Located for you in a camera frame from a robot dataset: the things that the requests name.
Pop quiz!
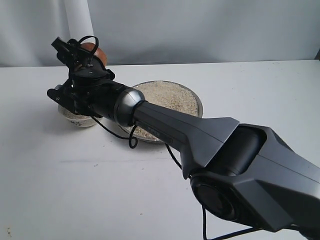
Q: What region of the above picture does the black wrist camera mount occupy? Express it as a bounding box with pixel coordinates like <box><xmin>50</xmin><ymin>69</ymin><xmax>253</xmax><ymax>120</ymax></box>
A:
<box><xmin>46</xmin><ymin>84</ymin><xmax>76</xmax><ymax>114</ymax></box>

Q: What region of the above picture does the rice in bowl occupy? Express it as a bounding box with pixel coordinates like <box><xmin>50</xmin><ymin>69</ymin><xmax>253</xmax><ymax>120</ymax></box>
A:
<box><xmin>62</xmin><ymin>109</ymin><xmax>90</xmax><ymax>120</ymax></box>

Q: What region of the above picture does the brown wooden cup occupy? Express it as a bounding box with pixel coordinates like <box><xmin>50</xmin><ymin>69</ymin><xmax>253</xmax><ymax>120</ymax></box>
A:
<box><xmin>81</xmin><ymin>42</ymin><xmax>107</xmax><ymax>66</ymax></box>

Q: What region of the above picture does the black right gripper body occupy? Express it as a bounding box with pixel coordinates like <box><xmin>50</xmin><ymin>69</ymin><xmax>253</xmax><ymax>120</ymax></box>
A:
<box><xmin>61</xmin><ymin>66</ymin><xmax>128</xmax><ymax>118</ymax></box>

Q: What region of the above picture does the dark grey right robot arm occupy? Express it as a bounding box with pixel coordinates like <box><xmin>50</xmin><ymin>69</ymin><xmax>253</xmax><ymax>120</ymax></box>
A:
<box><xmin>47</xmin><ymin>38</ymin><xmax>320</xmax><ymax>240</ymax></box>

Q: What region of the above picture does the white backdrop curtain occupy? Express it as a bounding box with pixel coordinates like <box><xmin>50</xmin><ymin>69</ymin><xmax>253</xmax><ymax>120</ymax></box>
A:
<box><xmin>0</xmin><ymin>0</ymin><xmax>320</xmax><ymax>67</ymax></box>

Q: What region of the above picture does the white floral ceramic bowl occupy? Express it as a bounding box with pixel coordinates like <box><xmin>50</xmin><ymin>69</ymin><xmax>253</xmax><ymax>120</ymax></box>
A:
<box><xmin>57</xmin><ymin>105</ymin><xmax>97</xmax><ymax>128</ymax></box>

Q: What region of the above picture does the round metal tray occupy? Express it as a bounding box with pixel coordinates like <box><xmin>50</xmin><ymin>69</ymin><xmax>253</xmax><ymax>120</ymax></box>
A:
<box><xmin>117</xmin><ymin>80</ymin><xmax>204</xmax><ymax>145</ymax></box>

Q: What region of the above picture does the rice heap in tray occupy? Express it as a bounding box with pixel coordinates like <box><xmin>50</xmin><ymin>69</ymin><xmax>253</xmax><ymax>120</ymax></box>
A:
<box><xmin>124</xmin><ymin>81</ymin><xmax>200</xmax><ymax>140</ymax></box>

